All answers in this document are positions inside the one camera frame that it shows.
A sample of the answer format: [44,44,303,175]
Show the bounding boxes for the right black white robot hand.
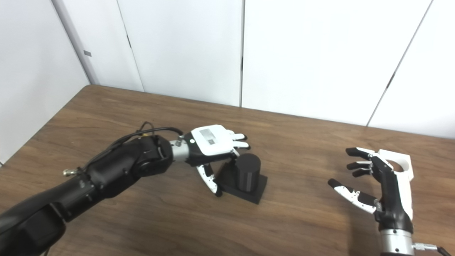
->
[328,147,414,233]

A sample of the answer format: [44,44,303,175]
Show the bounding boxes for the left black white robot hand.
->
[185,124,251,198]

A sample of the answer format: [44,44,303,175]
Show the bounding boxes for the white square piece with hole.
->
[377,149,415,180]

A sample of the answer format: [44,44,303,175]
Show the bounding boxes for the black peg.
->
[217,153,268,205]

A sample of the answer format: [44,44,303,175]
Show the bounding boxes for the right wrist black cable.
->
[412,242,455,256]

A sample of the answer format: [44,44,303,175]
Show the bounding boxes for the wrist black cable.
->
[63,122,184,177]
[412,242,455,256]

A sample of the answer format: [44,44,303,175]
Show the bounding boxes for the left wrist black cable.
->
[63,122,184,177]

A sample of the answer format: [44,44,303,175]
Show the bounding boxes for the grey wall post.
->
[52,0,100,85]

